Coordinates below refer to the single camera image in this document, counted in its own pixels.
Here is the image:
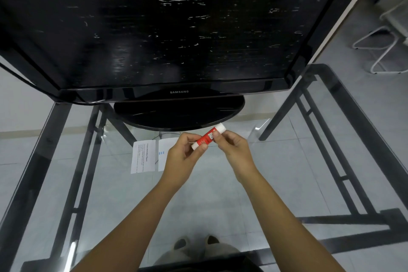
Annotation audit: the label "person's left hand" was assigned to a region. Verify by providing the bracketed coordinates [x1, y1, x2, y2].
[161, 132, 208, 186]

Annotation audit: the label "person's right hand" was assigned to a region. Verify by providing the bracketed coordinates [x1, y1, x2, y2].
[212, 129, 259, 184]

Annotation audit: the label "white paper with blue mark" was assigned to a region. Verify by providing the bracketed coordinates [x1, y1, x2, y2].
[158, 137, 180, 172]

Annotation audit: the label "red glue stick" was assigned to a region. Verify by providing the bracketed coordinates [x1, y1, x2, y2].
[191, 128, 219, 150]

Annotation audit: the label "white paper with text lines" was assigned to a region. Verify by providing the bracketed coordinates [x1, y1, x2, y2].
[130, 140, 157, 175]

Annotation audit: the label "person's left forearm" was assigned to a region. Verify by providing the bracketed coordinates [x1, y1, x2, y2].
[71, 178, 184, 272]

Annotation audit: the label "person's right forearm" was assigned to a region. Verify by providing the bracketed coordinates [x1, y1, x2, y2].
[241, 168, 346, 272]

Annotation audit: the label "person's left beige shoe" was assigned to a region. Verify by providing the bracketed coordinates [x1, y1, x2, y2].
[173, 237, 192, 252]

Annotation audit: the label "grey trousers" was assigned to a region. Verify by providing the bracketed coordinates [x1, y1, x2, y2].
[153, 243, 241, 266]

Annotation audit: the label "black shirt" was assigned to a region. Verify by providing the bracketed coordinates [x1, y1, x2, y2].
[137, 254, 265, 272]

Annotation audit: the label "black flat screen television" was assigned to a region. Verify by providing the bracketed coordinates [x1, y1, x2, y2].
[0, 0, 357, 132]

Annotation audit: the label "white metal chair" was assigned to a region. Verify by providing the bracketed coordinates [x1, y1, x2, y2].
[352, 0, 408, 75]

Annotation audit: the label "black metal table frame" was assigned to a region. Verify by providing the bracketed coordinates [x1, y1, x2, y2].
[0, 64, 408, 272]

